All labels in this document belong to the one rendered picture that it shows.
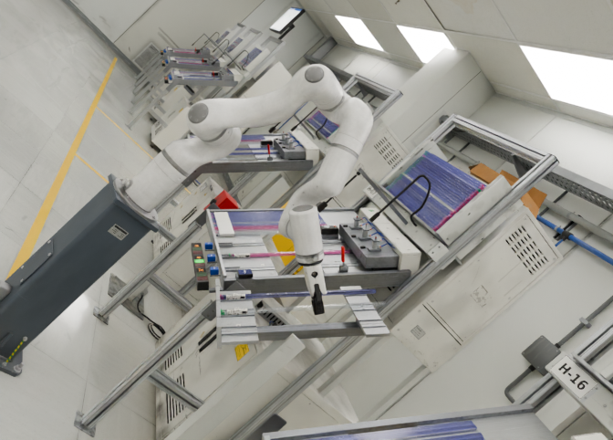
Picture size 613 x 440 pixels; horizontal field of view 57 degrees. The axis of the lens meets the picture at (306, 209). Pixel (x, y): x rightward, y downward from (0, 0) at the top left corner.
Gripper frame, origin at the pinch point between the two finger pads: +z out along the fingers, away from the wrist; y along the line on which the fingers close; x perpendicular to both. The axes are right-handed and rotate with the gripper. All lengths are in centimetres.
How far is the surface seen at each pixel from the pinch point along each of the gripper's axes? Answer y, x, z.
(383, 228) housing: 62, -39, 3
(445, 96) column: 366, -192, -4
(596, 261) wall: 136, -188, 77
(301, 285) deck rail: 33.4, 1.0, 7.1
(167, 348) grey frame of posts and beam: 27, 51, 17
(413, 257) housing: 39, -44, 8
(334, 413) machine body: 41, -4, 69
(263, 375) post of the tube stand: -3.1, 20.2, 17.4
